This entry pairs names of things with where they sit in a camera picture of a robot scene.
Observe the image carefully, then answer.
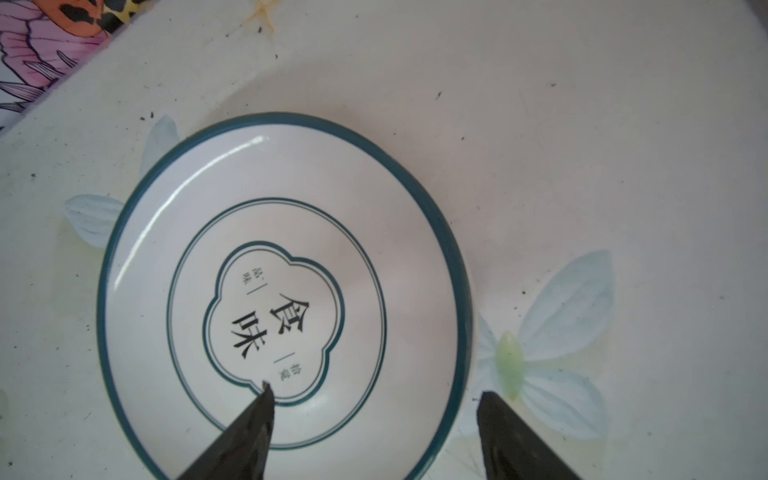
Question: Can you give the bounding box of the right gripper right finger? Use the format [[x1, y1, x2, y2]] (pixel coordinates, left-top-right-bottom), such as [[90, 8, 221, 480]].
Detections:
[[476, 391, 580, 480]]

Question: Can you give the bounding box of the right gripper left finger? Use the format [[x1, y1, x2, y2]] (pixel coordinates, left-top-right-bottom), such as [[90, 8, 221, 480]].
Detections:
[[179, 382, 275, 480]]

